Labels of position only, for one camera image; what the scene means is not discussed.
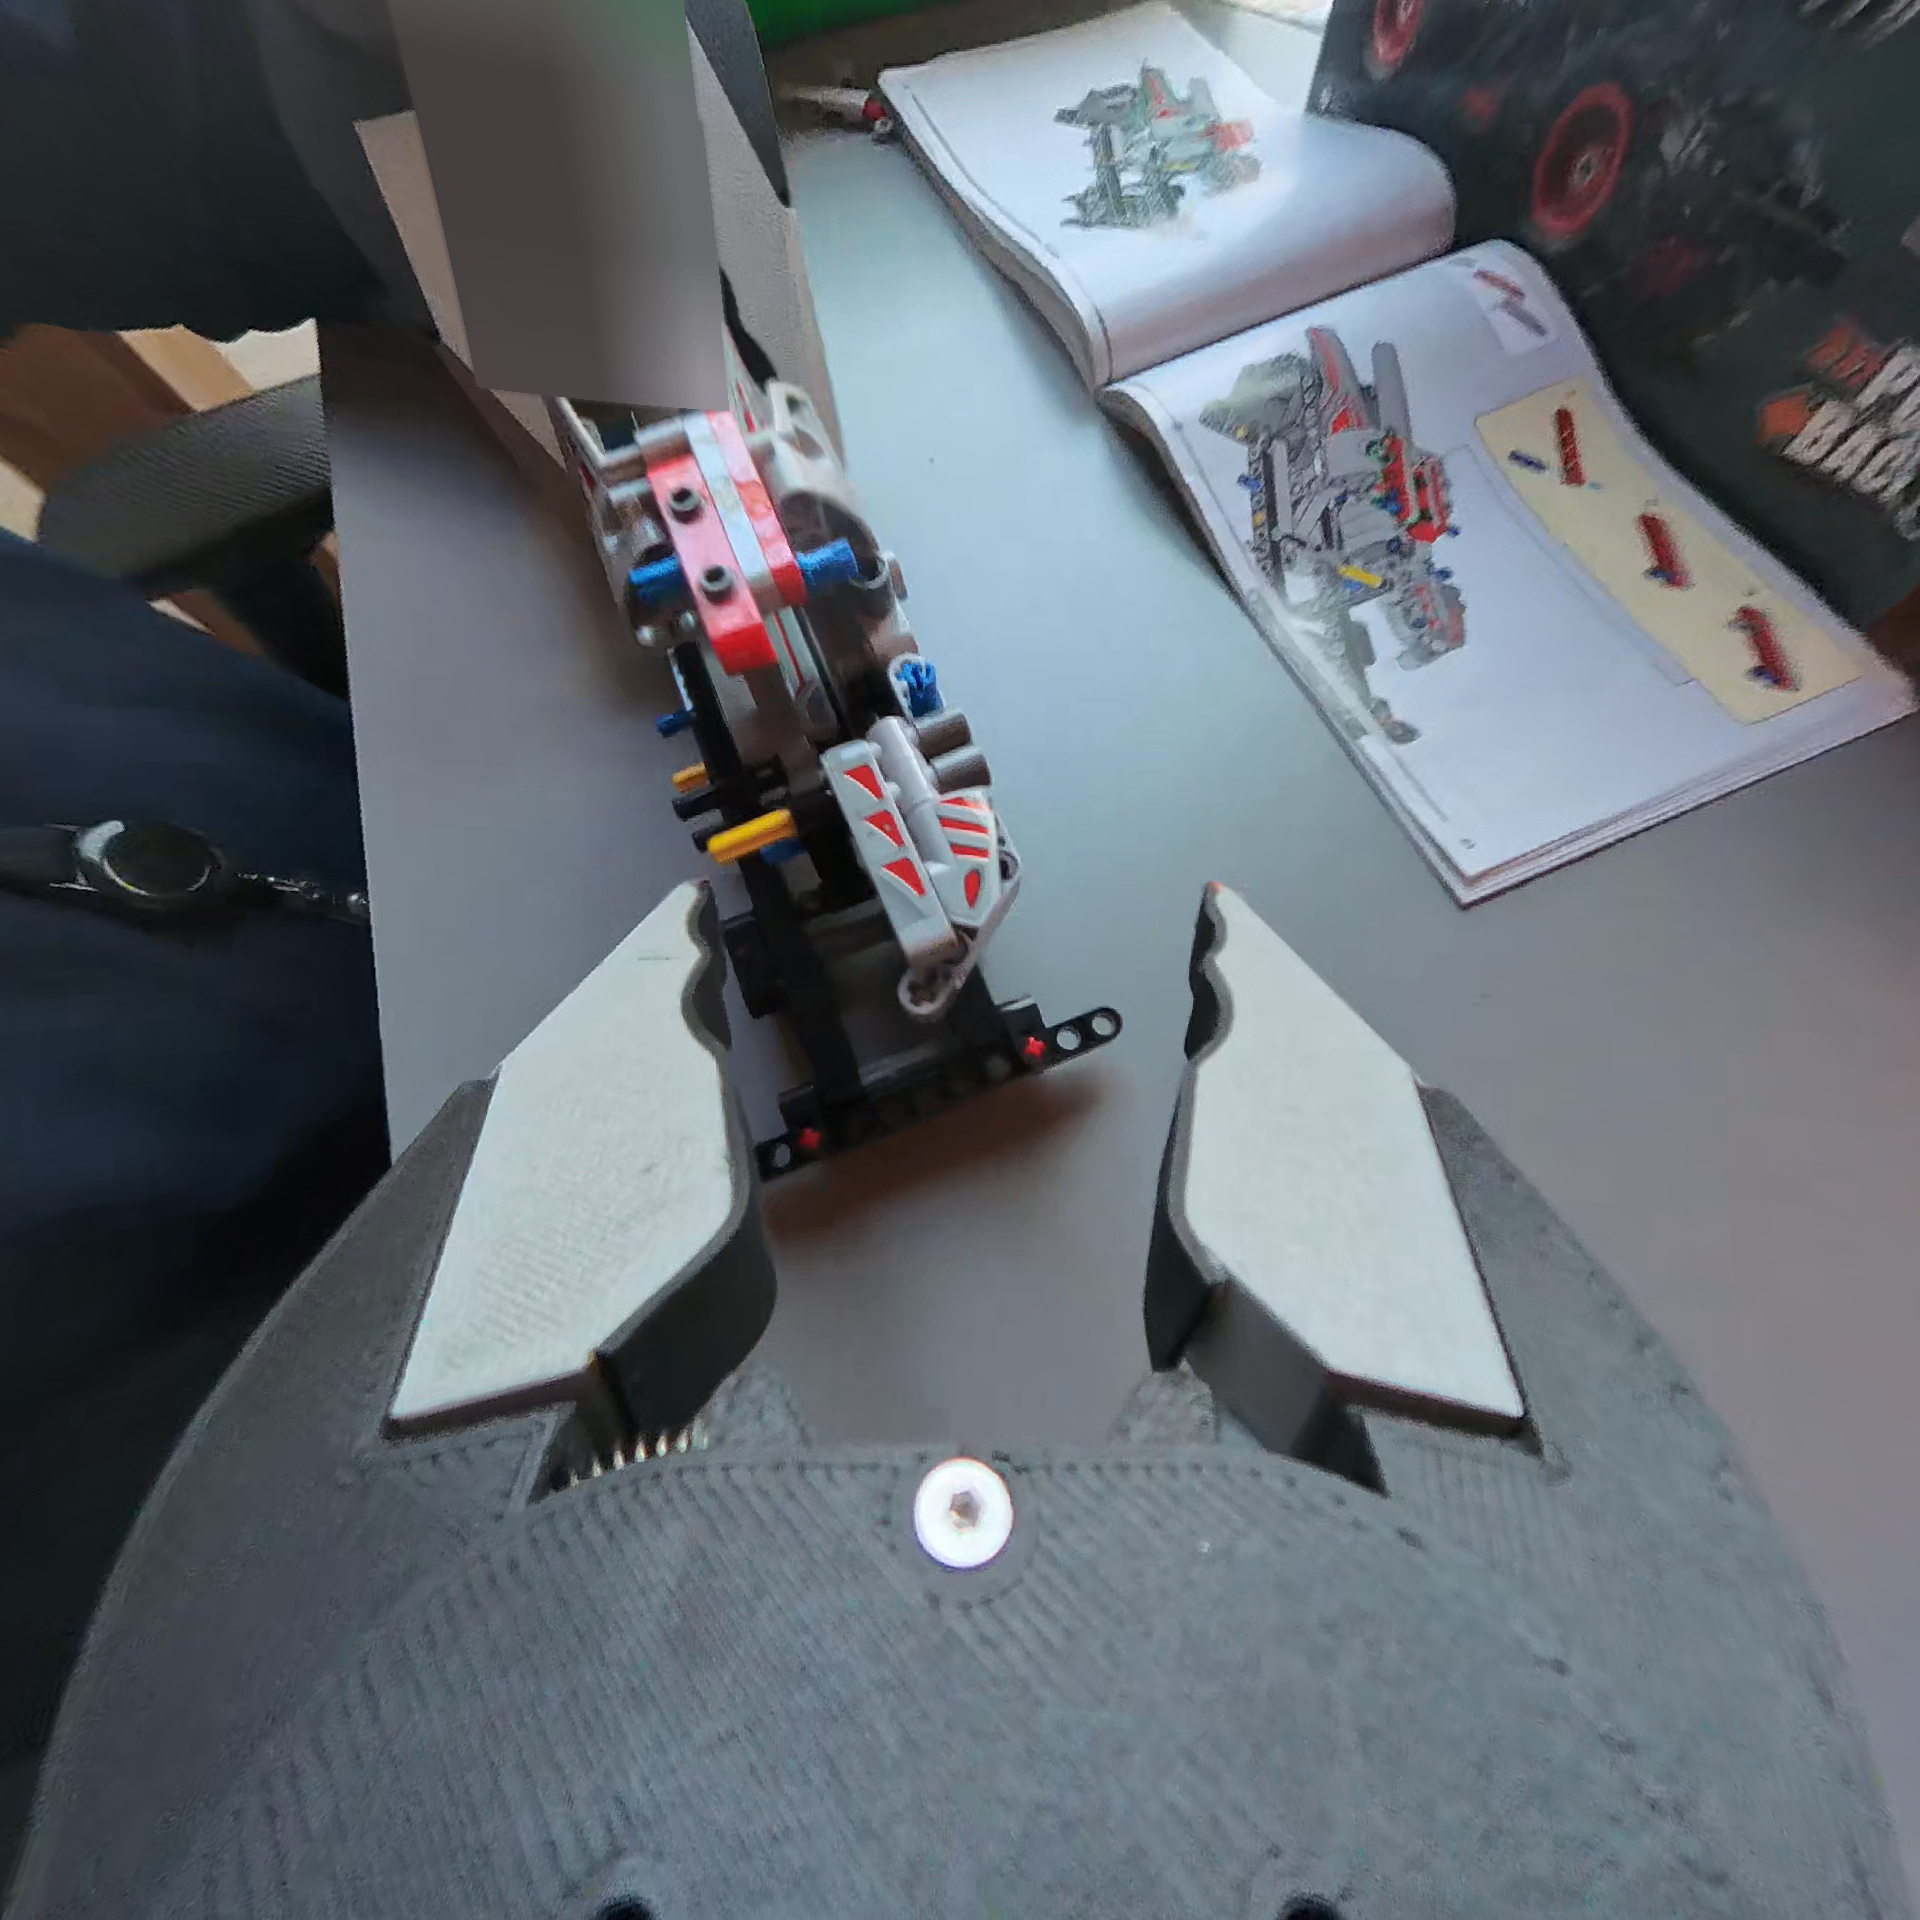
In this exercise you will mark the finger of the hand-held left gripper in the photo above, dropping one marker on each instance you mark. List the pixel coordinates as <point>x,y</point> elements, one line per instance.
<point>767,285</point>

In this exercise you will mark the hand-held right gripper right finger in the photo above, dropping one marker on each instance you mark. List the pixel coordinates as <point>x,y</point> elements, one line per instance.
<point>1321,1185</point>

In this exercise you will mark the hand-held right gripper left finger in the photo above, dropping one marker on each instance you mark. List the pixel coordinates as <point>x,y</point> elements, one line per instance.
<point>585,1185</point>

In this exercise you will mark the grey red lego truck model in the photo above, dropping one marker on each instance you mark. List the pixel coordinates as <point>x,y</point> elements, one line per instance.
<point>900,843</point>

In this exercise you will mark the small grey lego piece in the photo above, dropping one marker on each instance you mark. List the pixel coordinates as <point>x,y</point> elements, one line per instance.
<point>841,109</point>

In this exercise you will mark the open lego instruction booklet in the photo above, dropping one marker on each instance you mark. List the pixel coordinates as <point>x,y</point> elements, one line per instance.
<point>1277,180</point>

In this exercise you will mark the dark lego set box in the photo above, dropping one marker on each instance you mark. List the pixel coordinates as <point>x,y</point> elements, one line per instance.
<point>1698,225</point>

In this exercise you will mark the person's dark blue clothing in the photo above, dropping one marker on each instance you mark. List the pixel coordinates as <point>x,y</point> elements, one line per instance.
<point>149,1123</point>

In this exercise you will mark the black badge reel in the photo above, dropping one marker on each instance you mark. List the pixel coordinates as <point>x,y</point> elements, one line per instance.
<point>149,869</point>

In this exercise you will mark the dark office chair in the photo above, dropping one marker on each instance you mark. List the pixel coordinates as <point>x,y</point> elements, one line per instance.
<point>197,479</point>

